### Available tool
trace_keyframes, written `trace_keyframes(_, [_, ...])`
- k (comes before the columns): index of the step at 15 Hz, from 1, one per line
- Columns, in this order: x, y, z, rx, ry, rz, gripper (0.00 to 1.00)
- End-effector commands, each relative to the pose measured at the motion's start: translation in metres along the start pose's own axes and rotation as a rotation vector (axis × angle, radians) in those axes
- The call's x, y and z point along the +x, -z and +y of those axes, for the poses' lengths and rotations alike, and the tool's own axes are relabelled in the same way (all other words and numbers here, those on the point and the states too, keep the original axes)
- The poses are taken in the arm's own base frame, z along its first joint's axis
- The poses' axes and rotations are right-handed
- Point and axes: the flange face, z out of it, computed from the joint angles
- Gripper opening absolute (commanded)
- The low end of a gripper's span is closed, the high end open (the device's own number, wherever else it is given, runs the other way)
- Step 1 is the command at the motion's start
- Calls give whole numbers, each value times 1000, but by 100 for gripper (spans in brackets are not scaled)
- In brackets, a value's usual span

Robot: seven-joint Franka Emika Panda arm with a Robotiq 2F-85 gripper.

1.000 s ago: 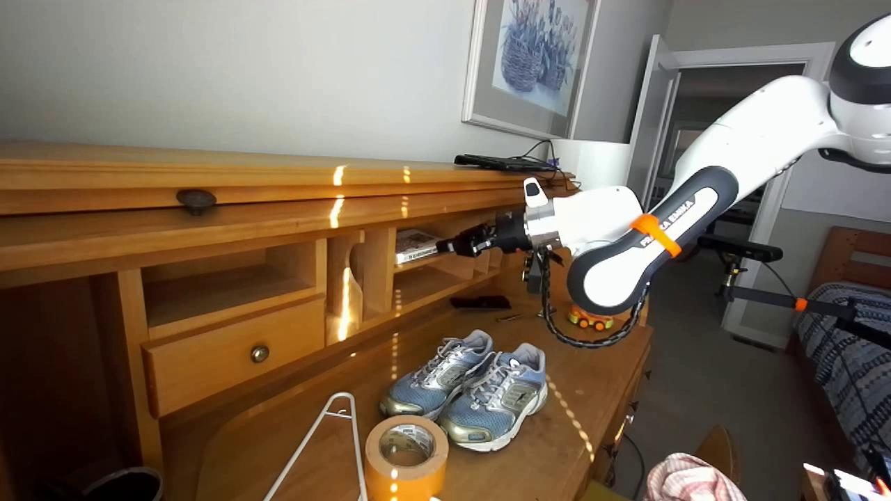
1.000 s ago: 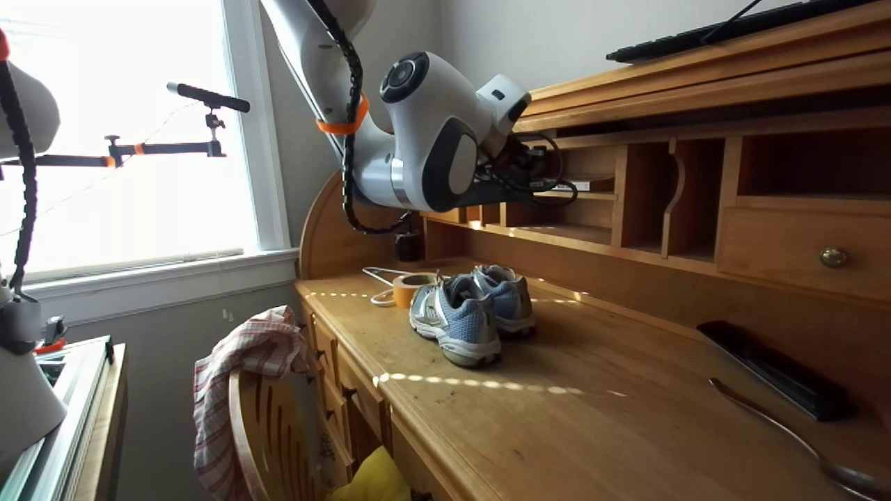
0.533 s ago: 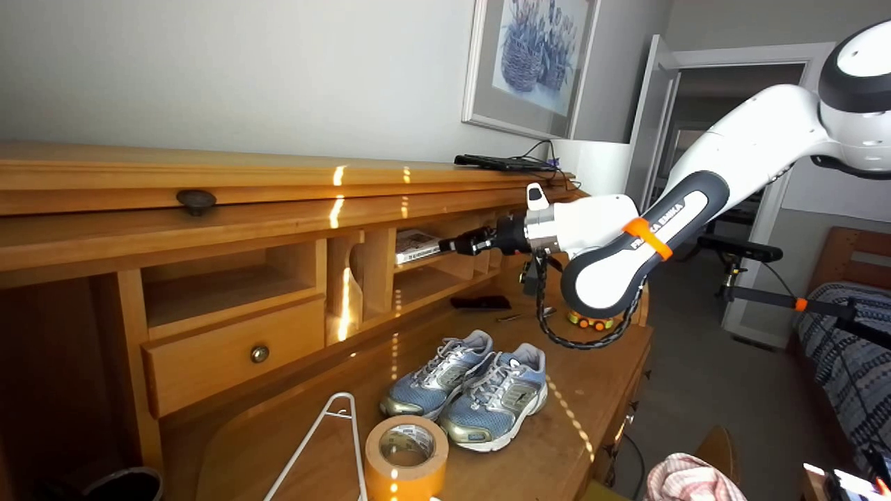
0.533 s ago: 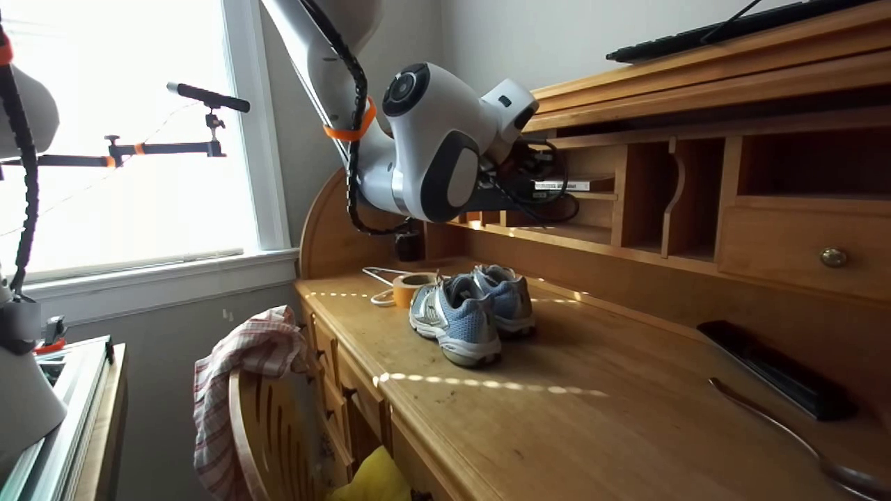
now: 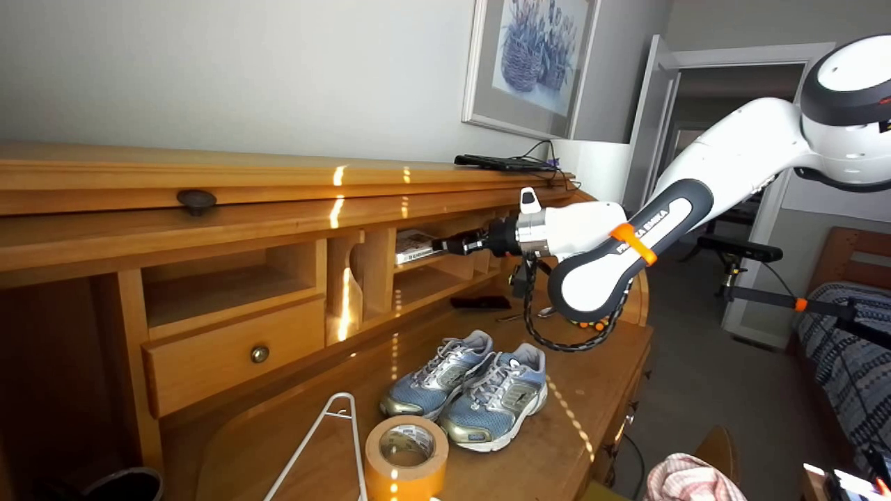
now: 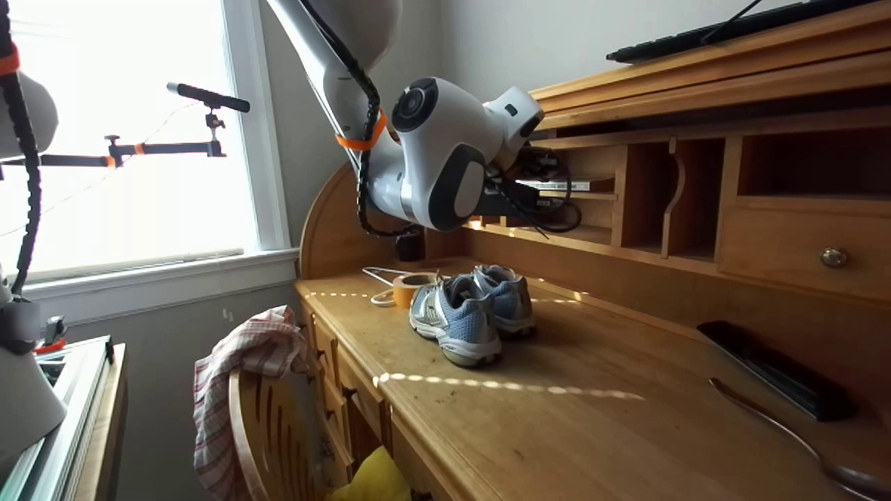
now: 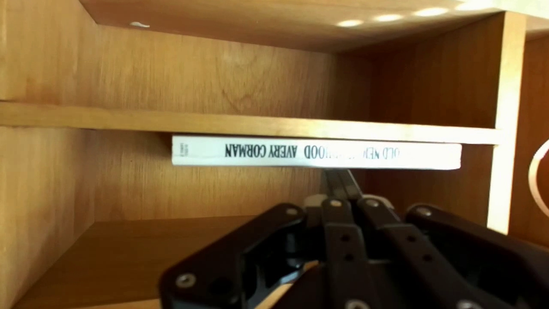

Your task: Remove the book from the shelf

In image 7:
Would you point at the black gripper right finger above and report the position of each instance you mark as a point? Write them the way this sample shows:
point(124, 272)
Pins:
point(446, 258)

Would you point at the wooden roll-top desk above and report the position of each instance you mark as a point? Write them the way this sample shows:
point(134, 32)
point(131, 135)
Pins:
point(57, 190)

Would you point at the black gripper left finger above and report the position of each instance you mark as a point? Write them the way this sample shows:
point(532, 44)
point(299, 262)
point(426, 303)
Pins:
point(240, 258)

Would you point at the white paperback book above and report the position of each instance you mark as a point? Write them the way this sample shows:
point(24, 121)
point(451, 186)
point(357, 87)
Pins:
point(258, 152)

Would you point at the wooden shelf board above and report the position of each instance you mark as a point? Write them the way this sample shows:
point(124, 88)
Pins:
point(113, 117)

